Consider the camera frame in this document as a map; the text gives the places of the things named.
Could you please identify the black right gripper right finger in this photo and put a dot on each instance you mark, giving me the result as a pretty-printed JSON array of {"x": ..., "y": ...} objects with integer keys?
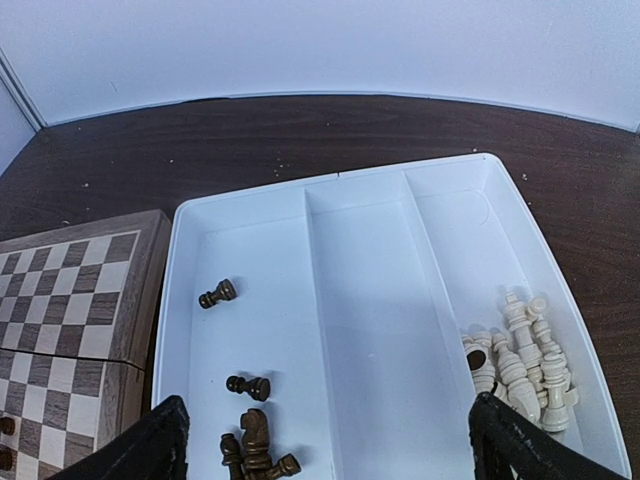
[{"x": 506, "y": 446}]

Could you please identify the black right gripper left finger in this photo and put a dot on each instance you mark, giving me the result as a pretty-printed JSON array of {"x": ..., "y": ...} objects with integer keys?
[{"x": 155, "y": 447}]

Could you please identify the dark chess knight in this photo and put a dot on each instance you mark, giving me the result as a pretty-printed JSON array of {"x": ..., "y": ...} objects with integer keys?
[{"x": 255, "y": 441}]

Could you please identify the pile of white chess pieces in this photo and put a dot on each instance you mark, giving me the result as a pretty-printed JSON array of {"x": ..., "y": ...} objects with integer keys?
[{"x": 524, "y": 366}]

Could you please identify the dark chess piece crossing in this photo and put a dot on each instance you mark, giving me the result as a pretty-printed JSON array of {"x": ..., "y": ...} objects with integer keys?
[{"x": 232, "y": 457}]

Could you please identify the dark chess pawn pile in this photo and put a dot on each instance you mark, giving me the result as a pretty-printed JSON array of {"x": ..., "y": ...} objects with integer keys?
[{"x": 286, "y": 466}]

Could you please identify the wooden chess board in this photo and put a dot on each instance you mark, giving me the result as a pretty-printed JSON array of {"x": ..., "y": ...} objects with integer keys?
[{"x": 78, "y": 308}]

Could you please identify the white plastic divided tray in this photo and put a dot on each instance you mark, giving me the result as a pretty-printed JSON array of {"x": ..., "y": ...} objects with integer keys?
[{"x": 353, "y": 292}]

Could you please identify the left aluminium frame post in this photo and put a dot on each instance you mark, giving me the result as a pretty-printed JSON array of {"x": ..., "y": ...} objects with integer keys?
[{"x": 20, "y": 96}]

